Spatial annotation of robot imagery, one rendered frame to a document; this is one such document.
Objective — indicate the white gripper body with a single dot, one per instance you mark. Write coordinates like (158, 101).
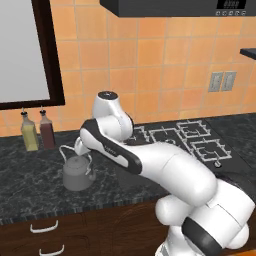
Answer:
(81, 148)

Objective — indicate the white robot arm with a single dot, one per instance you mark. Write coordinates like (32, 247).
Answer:
(186, 173)

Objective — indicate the grey kettle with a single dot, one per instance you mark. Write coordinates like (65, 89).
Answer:
(76, 175)

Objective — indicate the black stove hob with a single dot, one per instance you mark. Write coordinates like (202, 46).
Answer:
(196, 140)

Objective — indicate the grey stove knob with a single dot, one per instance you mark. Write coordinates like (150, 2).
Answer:
(217, 164)

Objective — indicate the dark red sauce bottle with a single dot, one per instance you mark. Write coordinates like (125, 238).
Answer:
(47, 133)

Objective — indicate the yellow oil bottle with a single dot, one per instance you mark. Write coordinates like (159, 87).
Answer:
(29, 135)

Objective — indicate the dark wood cupboard door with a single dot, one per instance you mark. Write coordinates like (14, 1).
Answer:
(123, 230)

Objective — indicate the dark wood drawer front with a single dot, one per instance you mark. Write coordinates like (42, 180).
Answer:
(20, 249)
(20, 230)

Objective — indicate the dark framed window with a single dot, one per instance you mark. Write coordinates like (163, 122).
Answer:
(20, 50)

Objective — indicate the black range hood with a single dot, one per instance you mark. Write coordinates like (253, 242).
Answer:
(166, 8)

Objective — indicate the grey wall outlet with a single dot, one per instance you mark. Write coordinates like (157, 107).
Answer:
(215, 82)
(229, 81)

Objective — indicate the dark wall shelf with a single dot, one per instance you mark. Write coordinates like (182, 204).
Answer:
(248, 53)

